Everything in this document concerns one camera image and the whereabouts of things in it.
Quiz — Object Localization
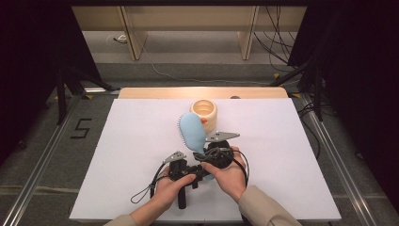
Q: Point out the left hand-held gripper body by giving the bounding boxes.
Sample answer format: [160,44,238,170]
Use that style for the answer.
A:
[162,151,190,210]

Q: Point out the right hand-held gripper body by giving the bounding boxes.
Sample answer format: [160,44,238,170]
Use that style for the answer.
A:
[200,131,241,170]

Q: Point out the light blue hairbrush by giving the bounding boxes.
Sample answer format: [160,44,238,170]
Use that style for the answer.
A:
[177,111,216,183]

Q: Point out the cream ribbed holder cup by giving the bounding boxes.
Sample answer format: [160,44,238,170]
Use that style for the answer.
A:
[189,99,218,135]

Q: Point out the person's left hand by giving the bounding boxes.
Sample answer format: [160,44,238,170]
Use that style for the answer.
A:
[150,166,198,210]

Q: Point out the person's right hand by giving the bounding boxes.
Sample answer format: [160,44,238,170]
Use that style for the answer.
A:
[200,146,249,203]

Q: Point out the white table cover sheet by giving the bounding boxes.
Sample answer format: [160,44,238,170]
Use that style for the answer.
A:
[69,98,343,222]

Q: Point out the wooden table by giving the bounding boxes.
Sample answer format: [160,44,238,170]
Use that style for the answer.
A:
[118,87,289,100]

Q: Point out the black tripod stand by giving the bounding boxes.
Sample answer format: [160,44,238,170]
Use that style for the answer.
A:
[56,64,120,126]
[269,60,324,121]

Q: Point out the beige wooden desk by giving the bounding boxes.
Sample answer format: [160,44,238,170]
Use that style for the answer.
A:
[71,5,308,61]

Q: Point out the black curtain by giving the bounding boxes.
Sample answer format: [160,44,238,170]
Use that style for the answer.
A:
[286,0,399,205]
[0,0,103,164]

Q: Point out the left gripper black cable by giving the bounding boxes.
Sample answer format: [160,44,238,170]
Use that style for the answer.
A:
[130,161,172,205]

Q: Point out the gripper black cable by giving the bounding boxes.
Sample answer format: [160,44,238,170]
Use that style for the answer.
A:
[230,149,250,187]
[130,161,172,205]

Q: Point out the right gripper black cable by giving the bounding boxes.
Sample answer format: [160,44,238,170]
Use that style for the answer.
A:
[230,149,250,187]

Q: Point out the black floor cable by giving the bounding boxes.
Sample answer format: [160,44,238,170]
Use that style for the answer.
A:
[297,102,321,159]

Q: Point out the aluminium floor rail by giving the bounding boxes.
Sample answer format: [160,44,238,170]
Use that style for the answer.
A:
[0,93,83,226]
[299,93,377,226]

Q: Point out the hanging black cables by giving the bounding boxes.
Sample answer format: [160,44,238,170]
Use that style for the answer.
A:
[253,5,302,73]

